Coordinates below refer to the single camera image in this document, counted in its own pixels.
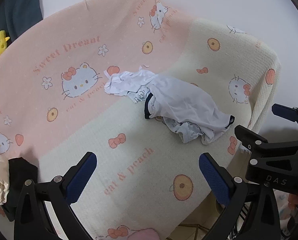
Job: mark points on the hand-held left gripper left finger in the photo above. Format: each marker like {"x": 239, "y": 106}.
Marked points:
{"x": 84, "y": 172}

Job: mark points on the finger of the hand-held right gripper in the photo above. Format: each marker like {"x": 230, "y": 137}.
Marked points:
{"x": 261, "y": 142}
{"x": 284, "y": 111}

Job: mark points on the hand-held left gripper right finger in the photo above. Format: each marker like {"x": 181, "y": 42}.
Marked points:
{"x": 214, "y": 177}

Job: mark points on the light blue printed shorts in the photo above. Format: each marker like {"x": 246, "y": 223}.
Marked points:
{"x": 189, "y": 131}

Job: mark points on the white navy trimmed t-shirt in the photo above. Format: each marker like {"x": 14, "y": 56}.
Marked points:
{"x": 184, "y": 100}

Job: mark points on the person's printed pyjama pants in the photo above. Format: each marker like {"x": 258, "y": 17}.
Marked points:
{"x": 294, "y": 205}

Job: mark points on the black cloth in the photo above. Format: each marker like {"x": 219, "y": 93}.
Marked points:
{"x": 21, "y": 172}

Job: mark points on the pink and cream printed blanket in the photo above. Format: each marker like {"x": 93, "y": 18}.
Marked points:
{"x": 64, "y": 42}

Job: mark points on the dark teal cloth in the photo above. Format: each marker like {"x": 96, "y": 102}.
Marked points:
{"x": 21, "y": 5}

